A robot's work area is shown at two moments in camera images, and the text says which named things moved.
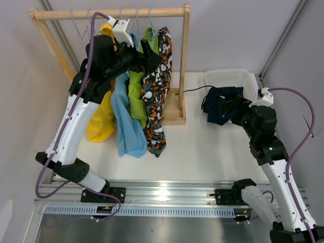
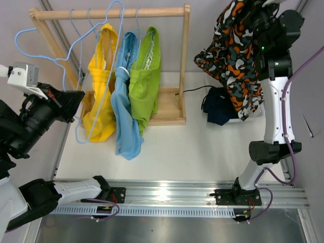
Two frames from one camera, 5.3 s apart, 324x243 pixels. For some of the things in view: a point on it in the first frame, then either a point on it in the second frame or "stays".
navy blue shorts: [215, 97] stays
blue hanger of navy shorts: [89, 19] -> [80, 46]
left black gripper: [147, 62] -> [66, 102]
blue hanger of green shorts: [140, 37] stays
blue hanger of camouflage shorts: [154, 32] -> [64, 84]
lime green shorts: [135, 81] stays
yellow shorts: [102, 124] stays
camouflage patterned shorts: [154, 95] -> [230, 56]
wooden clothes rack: [174, 110] stays
